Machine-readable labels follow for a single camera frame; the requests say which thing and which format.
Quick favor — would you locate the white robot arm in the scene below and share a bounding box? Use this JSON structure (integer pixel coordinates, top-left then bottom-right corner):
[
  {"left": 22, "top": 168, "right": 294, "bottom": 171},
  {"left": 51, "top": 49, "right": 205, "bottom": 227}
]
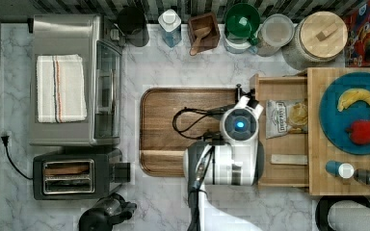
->
[{"left": 183, "top": 96, "right": 263, "bottom": 231}]

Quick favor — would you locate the black toaster power cord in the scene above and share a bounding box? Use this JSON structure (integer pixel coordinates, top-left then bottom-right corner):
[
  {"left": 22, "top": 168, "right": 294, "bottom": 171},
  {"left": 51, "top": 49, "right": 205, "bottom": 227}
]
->
[{"left": 0, "top": 134, "right": 34, "bottom": 181}]

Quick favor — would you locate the silver toaster oven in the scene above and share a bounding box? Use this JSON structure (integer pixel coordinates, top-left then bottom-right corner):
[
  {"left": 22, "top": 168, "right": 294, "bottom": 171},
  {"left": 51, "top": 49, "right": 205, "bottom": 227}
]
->
[{"left": 29, "top": 14, "right": 122, "bottom": 146}]

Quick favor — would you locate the red toy pepper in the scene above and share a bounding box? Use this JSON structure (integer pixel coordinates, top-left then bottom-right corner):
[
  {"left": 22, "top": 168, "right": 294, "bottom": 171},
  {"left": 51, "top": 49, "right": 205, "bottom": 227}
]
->
[{"left": 346, "top": 120, "right": 370, "bottom": 145}]

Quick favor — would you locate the black paper towel holder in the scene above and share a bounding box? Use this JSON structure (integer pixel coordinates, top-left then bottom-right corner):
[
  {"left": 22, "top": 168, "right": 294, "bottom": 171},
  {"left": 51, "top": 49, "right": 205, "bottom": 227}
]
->
[{"left": 315, "top": 195, "right": 370, "bottom": 231}]

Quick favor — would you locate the wooden toast slice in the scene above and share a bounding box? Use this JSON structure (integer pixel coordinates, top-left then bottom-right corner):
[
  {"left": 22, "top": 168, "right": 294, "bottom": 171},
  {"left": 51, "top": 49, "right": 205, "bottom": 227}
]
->
[{"left": 44, "top": 166, "right": 90, "bottom": 176}]

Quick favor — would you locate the white paper towel roll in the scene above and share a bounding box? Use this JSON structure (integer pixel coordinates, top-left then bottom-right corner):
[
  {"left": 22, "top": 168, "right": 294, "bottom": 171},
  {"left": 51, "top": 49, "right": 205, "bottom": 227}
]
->
[{"left": 328, "top": 200, "right": 370, "bottom": 231}]

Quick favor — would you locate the small label card in drawer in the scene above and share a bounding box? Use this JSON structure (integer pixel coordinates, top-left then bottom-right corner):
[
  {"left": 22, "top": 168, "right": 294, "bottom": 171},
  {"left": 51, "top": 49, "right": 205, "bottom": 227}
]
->
[{"left": 271, "top": 154, "right": 308, "bottom": 166}]

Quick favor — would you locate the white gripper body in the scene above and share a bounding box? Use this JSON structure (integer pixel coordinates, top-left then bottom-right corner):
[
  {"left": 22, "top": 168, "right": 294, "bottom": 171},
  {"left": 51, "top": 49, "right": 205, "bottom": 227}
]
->
[{"left": 220, "top": 96, "right": 264, "bottom": 143}]

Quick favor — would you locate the yellow banana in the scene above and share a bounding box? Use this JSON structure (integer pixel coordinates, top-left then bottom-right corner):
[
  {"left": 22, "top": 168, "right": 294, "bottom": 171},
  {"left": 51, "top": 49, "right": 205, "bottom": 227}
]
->
[{"left": 337, "top": 89, "right": 370, "bottom": 112}]

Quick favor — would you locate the blue shaker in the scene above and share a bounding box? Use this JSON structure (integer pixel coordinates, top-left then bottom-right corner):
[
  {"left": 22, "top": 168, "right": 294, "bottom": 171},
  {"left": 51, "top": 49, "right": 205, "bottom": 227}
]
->
[{"left": 325, "top": 161, "right": 355, "bottom": 179}]

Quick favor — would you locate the blue bottle with white cap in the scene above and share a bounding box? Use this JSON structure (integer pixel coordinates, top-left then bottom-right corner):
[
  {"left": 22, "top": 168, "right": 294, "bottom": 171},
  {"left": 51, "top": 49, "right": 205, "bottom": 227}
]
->
[{"left": 158, "top": 9, "right": 182, "bottom": 47}]

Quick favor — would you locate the white striped folded towel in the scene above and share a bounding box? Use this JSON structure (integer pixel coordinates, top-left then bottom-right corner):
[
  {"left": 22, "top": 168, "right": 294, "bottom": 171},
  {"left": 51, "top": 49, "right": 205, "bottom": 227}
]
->
[{"left": 36, "top": 54, "right": 87, "bottom": 123}]

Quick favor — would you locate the red cereal box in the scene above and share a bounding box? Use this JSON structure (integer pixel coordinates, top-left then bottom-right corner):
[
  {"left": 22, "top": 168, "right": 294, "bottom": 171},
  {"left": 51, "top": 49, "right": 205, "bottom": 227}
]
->
[{"left": 345, "top": 0, "right": 370, "bottom": 67}]

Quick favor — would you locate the wooden spoon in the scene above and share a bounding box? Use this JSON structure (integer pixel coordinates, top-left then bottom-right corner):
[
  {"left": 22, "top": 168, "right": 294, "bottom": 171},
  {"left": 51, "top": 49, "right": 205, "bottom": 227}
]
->
[{"left": 190, "top": 27, "right": 211, "bottom": 56}]

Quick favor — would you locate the brown wooden utensil box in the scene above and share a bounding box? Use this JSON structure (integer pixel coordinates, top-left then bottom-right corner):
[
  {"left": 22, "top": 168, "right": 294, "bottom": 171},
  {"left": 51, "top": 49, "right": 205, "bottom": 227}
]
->
[{"left": 188, "top": 13, "right": 220, "bottom": 56}]

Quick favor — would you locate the black round pot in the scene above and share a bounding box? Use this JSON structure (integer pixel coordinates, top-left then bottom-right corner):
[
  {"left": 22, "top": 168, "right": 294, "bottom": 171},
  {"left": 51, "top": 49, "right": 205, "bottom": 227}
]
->
[{"left": 117, "top": 7, "right": 149, "bottom": 47}]

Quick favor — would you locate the light blue mug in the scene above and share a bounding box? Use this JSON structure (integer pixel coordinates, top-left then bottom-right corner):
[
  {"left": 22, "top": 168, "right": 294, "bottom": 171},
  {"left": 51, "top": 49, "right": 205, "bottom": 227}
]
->
[{"left": 224, "top": 38, "right": 257, "bottom": 54}]

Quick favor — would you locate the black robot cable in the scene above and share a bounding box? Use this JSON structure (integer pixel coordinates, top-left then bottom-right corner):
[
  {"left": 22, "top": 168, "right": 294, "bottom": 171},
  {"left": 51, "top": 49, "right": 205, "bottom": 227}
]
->
[{"left": 172, "top": 103, "right": 237, "bottom": 141}]

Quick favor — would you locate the small glass jar of grains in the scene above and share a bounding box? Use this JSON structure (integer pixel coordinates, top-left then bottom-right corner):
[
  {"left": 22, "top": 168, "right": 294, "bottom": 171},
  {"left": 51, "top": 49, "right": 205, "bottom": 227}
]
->
[{"left": 256, "top": 13, "right": 295, "bottom": 57}]

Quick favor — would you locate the grey two-slot toaster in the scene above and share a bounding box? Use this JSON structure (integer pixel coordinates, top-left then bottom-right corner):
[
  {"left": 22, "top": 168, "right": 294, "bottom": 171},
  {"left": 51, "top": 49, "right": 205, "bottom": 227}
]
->
[{"left": 33, "top": 146, "right": 131, "bottom": 200}]

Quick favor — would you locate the wooden cutting board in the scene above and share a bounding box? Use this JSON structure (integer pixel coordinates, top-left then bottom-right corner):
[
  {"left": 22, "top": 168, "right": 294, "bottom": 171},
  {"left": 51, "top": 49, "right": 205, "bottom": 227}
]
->
[{"left": 140, "top": 88, "right": 236, "bottom": 177}]

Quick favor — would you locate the chip bag in drawer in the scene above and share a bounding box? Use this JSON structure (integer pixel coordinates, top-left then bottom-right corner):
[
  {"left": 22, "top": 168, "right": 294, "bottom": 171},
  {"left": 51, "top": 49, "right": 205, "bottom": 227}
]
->
[{"left": 266, "top": 99, "right": 308, "bottom": 139}]

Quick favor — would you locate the wooden drawer cabinet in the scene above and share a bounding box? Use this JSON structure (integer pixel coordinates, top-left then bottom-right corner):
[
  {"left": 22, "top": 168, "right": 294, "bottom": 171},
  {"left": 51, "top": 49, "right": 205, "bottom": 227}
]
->
[{"left": 307, "top": 67, "right": 370, "bottom": 196}]

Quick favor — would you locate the large jar with wooden lid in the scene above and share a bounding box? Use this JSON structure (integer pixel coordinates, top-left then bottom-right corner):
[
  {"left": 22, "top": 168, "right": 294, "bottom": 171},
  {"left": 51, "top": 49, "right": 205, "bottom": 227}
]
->
[{"left": 282, "top": 12, "right": 348, "bottom": 70}]

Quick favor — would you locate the green mug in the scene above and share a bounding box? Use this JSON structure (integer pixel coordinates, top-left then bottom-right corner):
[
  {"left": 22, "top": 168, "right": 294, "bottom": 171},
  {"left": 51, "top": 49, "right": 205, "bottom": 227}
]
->
[{"left": 225, "top": 3, "right": 260, "bottom": 45}]

